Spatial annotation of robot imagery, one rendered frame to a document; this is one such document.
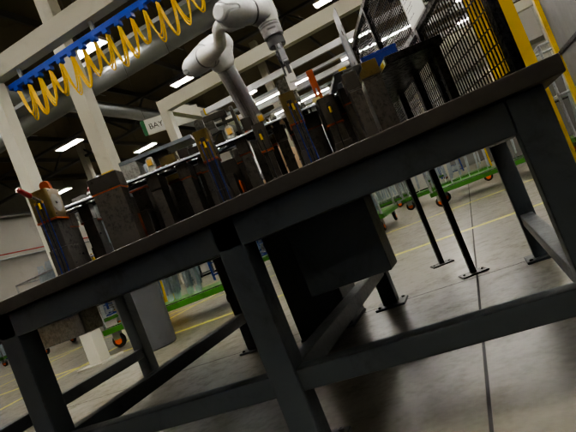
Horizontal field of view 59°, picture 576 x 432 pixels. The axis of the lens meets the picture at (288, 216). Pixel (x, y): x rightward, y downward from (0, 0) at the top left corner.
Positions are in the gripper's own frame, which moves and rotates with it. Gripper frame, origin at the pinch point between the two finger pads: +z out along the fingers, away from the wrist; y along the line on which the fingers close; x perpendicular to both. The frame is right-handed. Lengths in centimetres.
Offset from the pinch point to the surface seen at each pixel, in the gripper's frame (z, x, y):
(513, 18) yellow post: 22, 65, 54
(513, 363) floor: 113, 21, 68
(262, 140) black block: 21.1, -20.2, 21.1
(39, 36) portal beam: -226, -198, -307
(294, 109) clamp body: 16.0, -5.3, 26.0
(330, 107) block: 20.1, 7.2, 24.6
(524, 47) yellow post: 31, 65, 54
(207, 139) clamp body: 13.2, -39.0, 22.1
